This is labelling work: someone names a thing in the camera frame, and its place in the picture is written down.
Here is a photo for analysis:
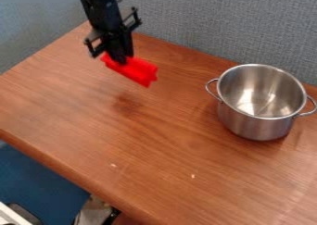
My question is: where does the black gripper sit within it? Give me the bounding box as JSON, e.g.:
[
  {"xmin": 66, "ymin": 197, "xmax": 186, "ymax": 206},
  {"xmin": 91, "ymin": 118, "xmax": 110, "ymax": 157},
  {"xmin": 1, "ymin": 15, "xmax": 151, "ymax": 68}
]
[{"xmin": 80, "ymin": 0, "xmax": 142, "ymax": 65}]

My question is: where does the stainless steel pot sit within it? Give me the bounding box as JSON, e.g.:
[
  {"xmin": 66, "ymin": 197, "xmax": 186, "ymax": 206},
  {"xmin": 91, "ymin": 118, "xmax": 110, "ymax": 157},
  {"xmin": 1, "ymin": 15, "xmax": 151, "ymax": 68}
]
[{"xmin": 205, "ymin": 64, "xmax": 317, "ymax": 141}]

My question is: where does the white device corner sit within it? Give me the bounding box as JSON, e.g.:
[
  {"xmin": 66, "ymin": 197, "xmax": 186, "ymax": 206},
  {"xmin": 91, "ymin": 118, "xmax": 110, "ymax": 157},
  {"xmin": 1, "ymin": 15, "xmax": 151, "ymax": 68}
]
[{"xmin": 0, "ymin": 202, "xmax": 43, "ymax": 225}]

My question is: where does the red rectangular block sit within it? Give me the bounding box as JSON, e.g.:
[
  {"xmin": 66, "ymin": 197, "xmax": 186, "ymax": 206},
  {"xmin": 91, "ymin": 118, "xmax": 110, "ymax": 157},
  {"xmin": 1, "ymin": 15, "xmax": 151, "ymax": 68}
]
[{"xmin": 100, "ymin": 54, "xmax": 159, "ymax": 87}]

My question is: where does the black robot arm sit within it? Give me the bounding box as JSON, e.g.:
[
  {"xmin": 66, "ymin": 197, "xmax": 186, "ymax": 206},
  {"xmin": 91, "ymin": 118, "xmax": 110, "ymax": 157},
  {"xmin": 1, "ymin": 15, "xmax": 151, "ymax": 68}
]
[{"xmin": 80, "ymin": 0, "xmax": 142, "ymax": 65}]

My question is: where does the grey table leg bracket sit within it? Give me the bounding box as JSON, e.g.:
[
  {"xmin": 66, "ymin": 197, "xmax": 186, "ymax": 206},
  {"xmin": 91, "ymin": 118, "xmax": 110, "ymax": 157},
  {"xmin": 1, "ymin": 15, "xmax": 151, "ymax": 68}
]
[{"xmin": 74, "ymin": 195, "xmax": 120, "ymax": 225}]

